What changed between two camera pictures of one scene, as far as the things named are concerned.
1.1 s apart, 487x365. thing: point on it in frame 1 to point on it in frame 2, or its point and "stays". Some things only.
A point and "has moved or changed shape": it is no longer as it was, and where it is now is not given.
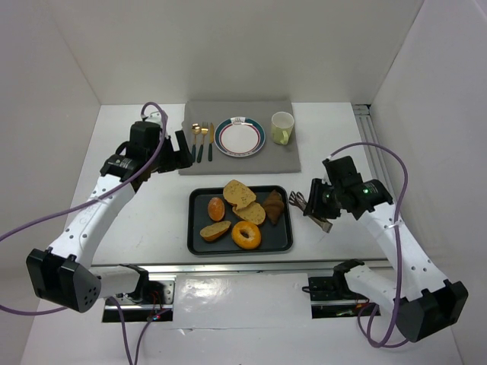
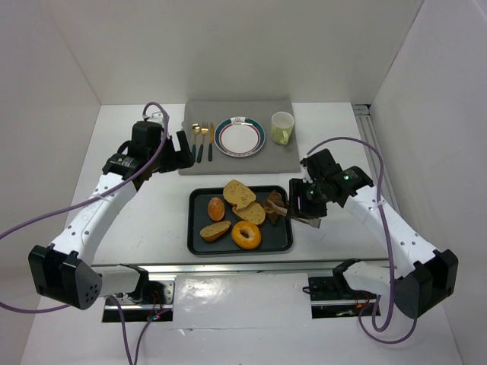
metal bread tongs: x=298 y=201 has moved or changed shape
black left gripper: x=173 y=153 stays
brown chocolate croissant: x=274 y=206 stays
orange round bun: x=216 y=209 stays
